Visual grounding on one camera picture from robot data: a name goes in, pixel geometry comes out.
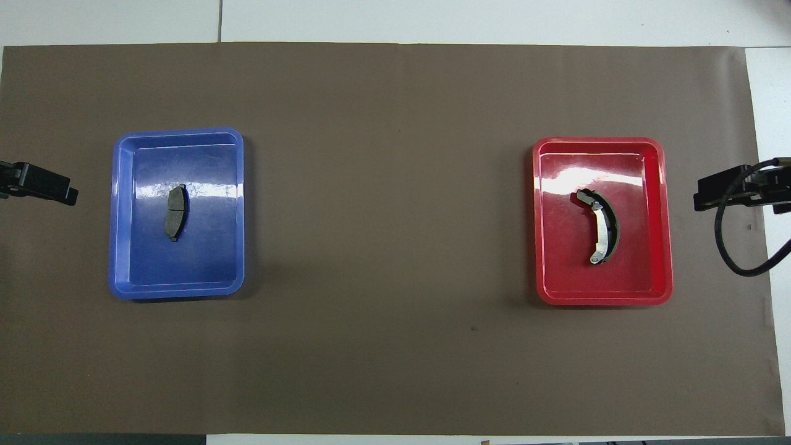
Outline dark brake pad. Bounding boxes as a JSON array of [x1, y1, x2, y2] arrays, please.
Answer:
[[164, 184, 189, 242]]

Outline blue plastic tray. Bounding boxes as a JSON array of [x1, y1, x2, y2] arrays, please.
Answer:
[[108, 127, 246, 301]]

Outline red plastic tray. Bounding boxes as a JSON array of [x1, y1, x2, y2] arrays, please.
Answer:
[[532, 137, 674, 307]]

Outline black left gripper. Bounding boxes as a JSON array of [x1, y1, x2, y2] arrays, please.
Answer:
[[0, 161, 79, 206]]

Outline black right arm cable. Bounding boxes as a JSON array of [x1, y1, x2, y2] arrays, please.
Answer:
[[714, 158, 791, 277]]

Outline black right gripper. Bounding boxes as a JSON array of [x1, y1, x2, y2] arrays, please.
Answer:
[[693, 164, 791, 215]]

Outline brown table mat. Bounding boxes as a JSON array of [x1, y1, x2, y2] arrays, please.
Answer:
[[0, 42, 785, 436]]

